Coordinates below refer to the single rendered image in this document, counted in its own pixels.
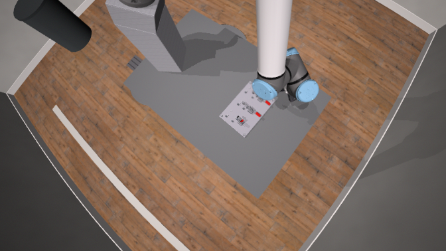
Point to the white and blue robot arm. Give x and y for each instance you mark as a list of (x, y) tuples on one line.
[(275, 70)]

